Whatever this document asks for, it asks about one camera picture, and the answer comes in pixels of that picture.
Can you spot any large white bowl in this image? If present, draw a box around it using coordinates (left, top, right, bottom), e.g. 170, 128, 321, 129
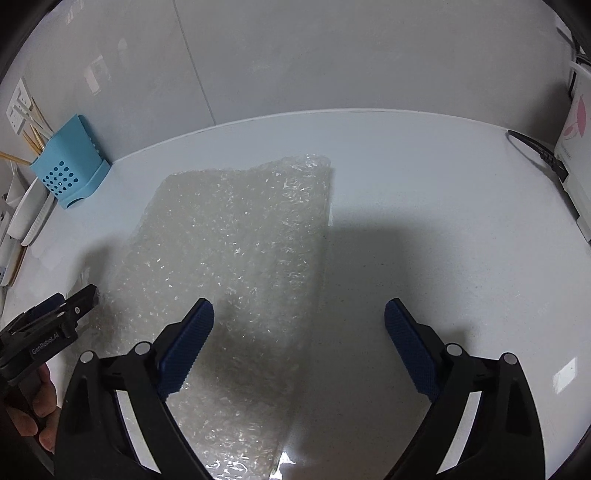
4, 175, 42, 241

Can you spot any white rice cooker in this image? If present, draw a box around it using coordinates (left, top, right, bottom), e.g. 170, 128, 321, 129
551, 60, 591, 241

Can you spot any white ribbed plate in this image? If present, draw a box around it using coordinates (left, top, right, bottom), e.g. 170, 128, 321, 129
19, 182, 58, 245

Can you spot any round wooden trivet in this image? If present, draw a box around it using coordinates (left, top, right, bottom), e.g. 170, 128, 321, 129
0, 247, 29, 288

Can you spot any person's left hand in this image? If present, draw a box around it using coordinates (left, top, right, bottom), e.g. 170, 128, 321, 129
7, 364, 58, 453

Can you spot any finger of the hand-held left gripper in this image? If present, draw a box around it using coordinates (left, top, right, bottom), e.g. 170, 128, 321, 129
0, 292, 65, 337
58, 284, 100, 337

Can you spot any bundle of wooden chopsticks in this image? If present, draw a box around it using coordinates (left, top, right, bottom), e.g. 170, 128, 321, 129
0, 97, 51, 164

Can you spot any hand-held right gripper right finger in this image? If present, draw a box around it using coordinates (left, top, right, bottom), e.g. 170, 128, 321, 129
384, 298, 546, 480

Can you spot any black power cable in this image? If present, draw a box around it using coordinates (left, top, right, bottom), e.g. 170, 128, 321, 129
508, 130, 571, 182

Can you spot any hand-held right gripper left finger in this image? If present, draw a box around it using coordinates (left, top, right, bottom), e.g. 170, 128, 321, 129
54, 298, 215, 480

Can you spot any clear bubble wrap sheet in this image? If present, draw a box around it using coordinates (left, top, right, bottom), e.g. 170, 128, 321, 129
90, 154, 334, 480

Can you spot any blue perforated utensil holder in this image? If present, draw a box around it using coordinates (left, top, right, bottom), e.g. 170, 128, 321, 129
31, 114, 112, 209

